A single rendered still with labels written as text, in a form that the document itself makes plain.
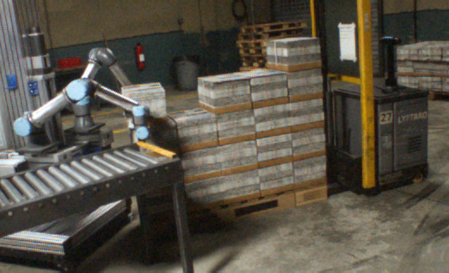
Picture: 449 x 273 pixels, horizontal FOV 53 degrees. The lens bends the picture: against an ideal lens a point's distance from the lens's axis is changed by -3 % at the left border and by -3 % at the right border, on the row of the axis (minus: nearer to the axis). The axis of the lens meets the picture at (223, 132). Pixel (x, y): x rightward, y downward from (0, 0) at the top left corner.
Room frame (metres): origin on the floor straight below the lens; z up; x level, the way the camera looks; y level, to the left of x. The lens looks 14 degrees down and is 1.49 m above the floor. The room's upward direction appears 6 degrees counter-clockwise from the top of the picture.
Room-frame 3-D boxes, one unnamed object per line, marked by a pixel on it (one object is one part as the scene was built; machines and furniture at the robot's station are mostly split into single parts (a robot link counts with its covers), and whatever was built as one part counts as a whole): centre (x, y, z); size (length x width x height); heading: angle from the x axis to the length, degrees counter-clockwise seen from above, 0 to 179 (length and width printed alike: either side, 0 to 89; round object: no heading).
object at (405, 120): (3.84, -1.37, 0.40); 0.69 x 0.55 x 0.80; 17
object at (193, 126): (3.39, 0.09, 0.42); 1.17 x 0.39 x 0.83; 107
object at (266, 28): (10.06, -1.25, 0.65); 1.33 x 0.94 x 1.30; 129
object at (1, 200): (2.05, 1.10, 0.77); 0.47 x 0.05 x 0.05; 35
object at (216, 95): (3.43, -0.03, 0.95); 0.38 x 0.29 x 0.23; 18
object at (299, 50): (3.61, -0.60, 0.65); 0.39 x 0.30 x 1.29; 17
